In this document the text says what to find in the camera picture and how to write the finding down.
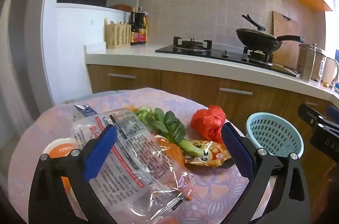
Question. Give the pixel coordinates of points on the green bok choy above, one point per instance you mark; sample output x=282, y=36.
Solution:
x=170, y=127

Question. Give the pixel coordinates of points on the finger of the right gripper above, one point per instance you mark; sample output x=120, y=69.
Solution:
x=311, y=117

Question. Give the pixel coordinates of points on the black wok pan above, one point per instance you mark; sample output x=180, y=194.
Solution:
x=259, y=40

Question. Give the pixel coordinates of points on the black gas stove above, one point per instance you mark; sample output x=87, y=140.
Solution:
x=204, y=49

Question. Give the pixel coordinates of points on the red plastic bag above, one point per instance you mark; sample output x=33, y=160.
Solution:
x=208, y=123

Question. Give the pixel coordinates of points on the orange snack wrapper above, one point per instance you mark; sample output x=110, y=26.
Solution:
x=215, y=155

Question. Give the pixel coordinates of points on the beige utensil holder basket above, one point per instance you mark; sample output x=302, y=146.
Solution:
x=117, y=35

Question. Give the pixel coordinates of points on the steel pot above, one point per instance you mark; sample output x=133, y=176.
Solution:
x=306, y=60

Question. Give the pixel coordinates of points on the white countertop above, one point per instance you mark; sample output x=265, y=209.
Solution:
x=146, y=57

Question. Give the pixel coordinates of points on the wooden kitchen cabinets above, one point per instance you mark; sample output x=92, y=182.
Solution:
x=238, y=100

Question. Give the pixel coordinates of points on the light blue plastic basket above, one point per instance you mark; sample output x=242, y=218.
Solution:
x=275, y=134

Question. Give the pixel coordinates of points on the blue white milk carton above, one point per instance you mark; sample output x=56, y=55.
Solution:
x=82, y=111

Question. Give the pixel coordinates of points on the clear printed plastic food bag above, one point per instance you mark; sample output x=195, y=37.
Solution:
x=137, y=160

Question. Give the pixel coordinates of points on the dark sauce bottle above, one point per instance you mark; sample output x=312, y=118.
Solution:
x=139, y=26

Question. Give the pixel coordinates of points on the beige kettle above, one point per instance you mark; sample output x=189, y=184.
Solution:
x=330, y=71

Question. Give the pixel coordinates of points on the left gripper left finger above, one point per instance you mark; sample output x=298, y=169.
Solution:
x=45, y=209

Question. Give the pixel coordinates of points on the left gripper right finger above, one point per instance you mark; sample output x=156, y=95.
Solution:
x=289, y=200

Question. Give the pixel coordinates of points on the orange white paper cup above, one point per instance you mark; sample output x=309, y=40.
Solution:
x=59, y=168

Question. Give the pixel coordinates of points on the orange peel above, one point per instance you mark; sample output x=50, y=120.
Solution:
x=171, y=149

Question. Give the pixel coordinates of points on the leafy greens pile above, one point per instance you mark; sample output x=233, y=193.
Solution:
x=144, y=113

